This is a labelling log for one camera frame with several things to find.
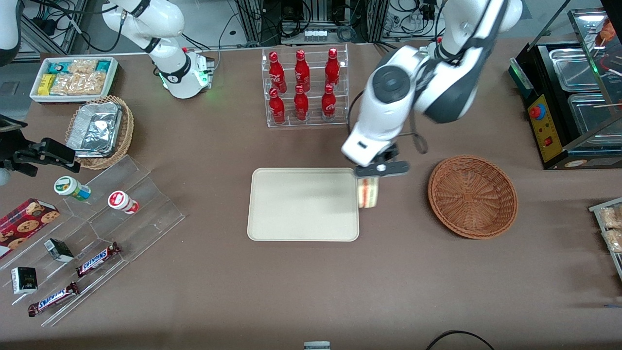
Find red cola bottle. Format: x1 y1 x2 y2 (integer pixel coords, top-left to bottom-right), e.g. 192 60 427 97
269 87 286 125
321 84 337 121
294 85 310 122
269 52 287 94
325 48 341 89
294 50 311 93

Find triangular sandwich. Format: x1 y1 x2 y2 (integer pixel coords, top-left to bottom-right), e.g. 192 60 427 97
358 177 380 210

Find clear acrylic bottle rack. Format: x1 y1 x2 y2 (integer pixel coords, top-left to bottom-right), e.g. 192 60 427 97
261 44 349 128

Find steel pan in warmer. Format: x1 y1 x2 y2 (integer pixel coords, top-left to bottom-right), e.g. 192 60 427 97
567 92 622 148
548 48 602 93

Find large clear cracker bag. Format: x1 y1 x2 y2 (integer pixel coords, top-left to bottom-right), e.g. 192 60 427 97
50 72 108 96

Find black cable loop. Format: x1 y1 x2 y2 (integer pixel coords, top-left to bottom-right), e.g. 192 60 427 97
426 330 495 350

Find red tartan cookie box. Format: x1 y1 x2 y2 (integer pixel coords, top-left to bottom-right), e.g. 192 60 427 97
0 198 61 260

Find round brown wicker basket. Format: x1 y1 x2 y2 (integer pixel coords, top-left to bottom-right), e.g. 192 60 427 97
428 155 518 240

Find wicker basket with foil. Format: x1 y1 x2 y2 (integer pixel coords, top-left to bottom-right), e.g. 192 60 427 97
65 95 135 170

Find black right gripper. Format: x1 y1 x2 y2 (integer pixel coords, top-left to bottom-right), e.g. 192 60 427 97
0 130 81 177

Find small black chocolate box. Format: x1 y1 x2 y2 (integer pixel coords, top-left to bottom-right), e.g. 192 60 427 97
44 238 74 263

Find small clear cracker bag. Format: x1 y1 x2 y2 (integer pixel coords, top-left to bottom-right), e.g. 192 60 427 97
68 59 99 75

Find stacked aluminium foil containers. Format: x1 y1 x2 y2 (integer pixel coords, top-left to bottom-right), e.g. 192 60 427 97
67 102 123 158

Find clear acrylic stepped display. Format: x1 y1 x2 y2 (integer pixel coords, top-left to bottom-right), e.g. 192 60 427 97
0 155 187 328

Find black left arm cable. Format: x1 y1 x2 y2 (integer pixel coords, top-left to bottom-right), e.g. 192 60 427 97
410 111 429 156

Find black and white chocolate box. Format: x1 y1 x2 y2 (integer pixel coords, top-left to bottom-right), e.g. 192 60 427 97
11 266 38 295

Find grey tray with snacks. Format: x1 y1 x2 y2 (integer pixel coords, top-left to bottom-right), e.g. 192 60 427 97
588 197 622 281

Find clear bag of crackers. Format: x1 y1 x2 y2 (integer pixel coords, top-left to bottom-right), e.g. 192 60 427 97
602 228 622 254
598 206 622 229

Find red lid yogurt cup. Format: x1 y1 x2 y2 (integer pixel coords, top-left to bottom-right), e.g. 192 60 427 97
107 191 140 215

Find white rectangular snack bin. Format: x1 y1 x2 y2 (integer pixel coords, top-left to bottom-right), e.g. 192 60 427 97
30 56 119 105

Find snickers bar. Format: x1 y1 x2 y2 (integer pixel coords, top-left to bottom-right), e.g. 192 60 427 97
75 242 121 278
27 281 80 317

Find beige plastic serving tray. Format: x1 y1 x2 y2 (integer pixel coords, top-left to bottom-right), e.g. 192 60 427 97
247 168 360 242

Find fried snack on skewer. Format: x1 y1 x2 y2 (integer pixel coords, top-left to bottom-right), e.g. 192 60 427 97
594 19 619 49

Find aluminium frame rack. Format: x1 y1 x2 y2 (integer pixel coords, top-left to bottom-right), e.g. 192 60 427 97
232 0 390 45

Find green lid yogurt cup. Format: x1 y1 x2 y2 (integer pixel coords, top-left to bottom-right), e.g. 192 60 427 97
53 176 92 201

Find black food warmer cabinet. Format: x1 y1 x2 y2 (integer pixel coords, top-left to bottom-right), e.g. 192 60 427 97
508 0 622 171

